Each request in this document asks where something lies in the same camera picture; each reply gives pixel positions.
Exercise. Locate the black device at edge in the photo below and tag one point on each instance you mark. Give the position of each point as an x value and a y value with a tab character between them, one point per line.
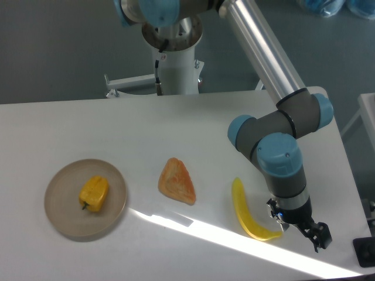
364	249

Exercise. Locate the yellow banana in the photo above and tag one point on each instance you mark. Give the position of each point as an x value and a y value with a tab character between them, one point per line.
246	220

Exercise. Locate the white side table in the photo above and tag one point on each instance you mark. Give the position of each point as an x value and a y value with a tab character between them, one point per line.
364	115

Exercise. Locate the triangular toasted sandwich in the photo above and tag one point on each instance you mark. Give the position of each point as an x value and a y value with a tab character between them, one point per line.
175	182

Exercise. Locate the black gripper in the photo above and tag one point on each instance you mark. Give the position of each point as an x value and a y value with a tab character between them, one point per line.
301	217

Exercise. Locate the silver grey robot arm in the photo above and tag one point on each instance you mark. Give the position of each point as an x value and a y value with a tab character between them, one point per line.
269	143

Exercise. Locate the blue plastic bag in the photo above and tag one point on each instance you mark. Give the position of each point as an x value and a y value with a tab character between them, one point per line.
361	8

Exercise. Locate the beige round plate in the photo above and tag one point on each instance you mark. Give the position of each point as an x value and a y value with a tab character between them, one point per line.
62	205

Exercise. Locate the yellow bell pepper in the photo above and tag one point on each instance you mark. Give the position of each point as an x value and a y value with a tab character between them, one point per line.
93	194

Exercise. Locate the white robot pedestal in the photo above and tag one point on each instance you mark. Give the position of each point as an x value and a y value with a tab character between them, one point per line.
176	71

